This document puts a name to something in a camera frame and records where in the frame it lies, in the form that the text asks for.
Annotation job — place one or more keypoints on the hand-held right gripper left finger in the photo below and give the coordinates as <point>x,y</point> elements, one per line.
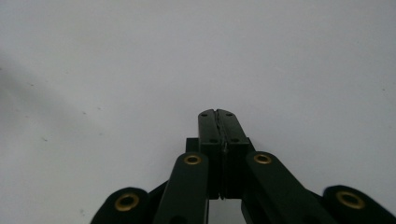
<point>209,130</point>

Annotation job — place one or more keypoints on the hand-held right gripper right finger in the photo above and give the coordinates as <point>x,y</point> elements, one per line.
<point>235,133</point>

